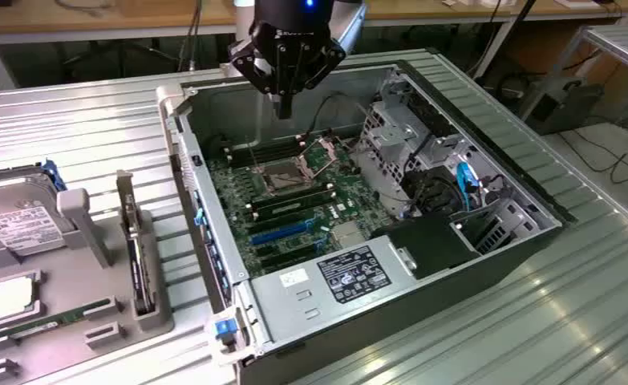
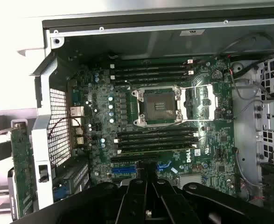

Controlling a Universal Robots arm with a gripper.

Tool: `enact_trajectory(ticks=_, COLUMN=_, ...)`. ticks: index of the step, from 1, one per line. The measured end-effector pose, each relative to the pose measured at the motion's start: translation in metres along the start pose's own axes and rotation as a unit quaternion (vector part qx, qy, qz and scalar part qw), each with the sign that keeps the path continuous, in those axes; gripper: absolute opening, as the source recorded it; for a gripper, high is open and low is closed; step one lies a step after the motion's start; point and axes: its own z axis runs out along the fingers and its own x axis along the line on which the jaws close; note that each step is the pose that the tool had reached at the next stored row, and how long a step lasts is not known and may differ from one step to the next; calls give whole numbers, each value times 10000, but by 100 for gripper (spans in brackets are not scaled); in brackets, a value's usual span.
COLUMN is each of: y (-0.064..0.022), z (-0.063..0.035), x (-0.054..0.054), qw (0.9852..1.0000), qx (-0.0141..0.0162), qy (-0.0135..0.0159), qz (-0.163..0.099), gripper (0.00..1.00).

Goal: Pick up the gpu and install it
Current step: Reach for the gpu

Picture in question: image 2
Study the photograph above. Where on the metal locking lever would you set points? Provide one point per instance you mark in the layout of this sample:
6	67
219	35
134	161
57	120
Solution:
209	120
197	87

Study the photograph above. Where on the CPU socket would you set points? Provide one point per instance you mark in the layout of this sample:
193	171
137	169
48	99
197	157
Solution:
159	105

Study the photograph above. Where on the silver chipset heat sink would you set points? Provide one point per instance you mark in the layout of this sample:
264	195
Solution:
190	180

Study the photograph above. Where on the silver rear port connector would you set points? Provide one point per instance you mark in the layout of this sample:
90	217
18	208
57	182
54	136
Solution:
77	111
79	140
77	122

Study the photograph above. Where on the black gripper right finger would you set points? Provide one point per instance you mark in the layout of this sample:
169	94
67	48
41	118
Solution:
171	203

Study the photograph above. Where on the silver socket cover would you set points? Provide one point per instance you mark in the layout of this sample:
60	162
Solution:
211	98

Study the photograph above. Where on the round coin battery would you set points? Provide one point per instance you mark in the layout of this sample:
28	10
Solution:
217	75

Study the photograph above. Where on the black RAM slot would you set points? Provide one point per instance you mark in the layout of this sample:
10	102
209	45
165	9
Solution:
155	136
155	142
155	149
155	130
150	75
150	61
150	81
150	68

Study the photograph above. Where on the blue expansion slot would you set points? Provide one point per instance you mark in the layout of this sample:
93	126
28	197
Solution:
124	170

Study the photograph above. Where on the black and silver PC case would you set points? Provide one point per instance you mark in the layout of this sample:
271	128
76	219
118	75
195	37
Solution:
127	42

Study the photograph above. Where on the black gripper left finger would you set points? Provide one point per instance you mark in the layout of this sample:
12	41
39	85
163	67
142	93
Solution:
129	200

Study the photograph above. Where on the black expansion slot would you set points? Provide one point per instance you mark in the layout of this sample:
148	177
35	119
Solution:
125	159

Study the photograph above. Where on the green motherboard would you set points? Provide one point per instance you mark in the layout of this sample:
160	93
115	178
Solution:
211	144

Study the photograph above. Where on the blue VGA port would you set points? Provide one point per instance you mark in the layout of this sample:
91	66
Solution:
59	192

